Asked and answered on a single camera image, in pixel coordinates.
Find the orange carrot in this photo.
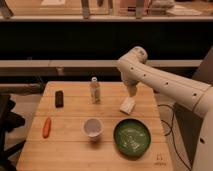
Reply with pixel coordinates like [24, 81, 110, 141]
[42, 117, 51, 138]

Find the green bowl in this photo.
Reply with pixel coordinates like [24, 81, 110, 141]
[113, 118, 151, 158]

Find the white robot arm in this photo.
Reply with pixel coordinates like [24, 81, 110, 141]
[116, 46, 213, 171]

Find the white sponge block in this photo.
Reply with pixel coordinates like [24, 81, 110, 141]
[120, 97, 135, 115]

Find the black office chair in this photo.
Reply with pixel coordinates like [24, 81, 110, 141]
[0, 94, 25, 171]

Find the black cable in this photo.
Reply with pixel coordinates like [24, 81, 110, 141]
[157, 103, 193, 171]

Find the white cup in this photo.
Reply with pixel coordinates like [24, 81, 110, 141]
[83, 118, 103, 139]

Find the wooden table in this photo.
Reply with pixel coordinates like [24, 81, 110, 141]
[17, 82, 173, 171]

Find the black rectangular block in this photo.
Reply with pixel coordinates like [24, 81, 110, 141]
[55, 91, 64, 108]

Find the clear plastic bottle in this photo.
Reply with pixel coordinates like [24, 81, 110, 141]
[90, 77, 100, 104]

